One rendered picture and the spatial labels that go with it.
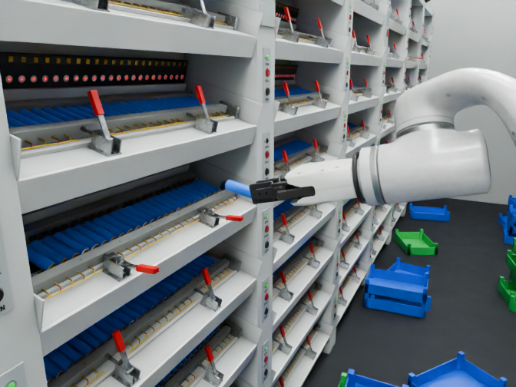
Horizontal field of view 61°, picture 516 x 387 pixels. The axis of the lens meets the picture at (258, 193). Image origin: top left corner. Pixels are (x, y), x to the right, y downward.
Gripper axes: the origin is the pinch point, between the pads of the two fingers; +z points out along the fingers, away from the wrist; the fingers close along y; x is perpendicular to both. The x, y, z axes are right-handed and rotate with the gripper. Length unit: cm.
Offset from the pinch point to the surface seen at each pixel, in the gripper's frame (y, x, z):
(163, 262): 5.5, 8.9, 19.5
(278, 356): -52, 64, 33
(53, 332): 27.6, 9.5, 20.9
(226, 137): -17.1, -8.9, 14.5
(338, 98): -101, -12, 11
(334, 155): -101, 9, 16
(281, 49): -46, -27, 9
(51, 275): 23.0, 3.4, 24.0
